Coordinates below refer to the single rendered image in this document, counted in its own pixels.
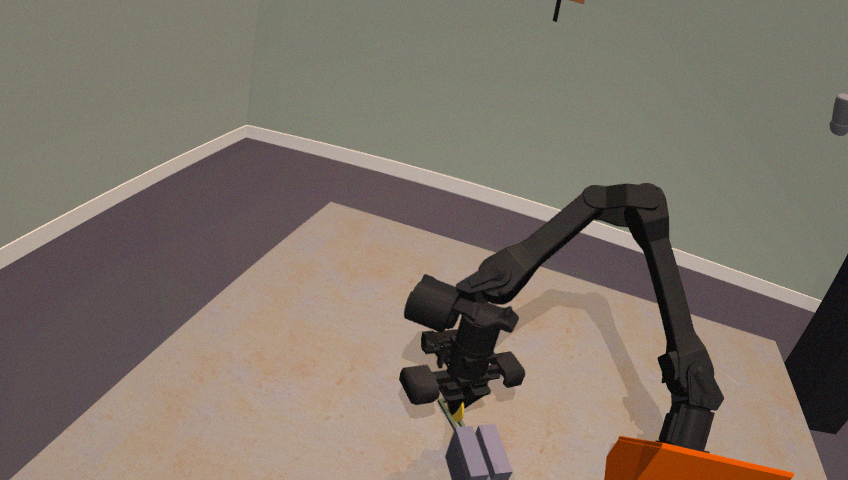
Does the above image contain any gold coin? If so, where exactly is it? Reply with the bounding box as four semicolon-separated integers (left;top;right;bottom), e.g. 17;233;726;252
451;402;464;422

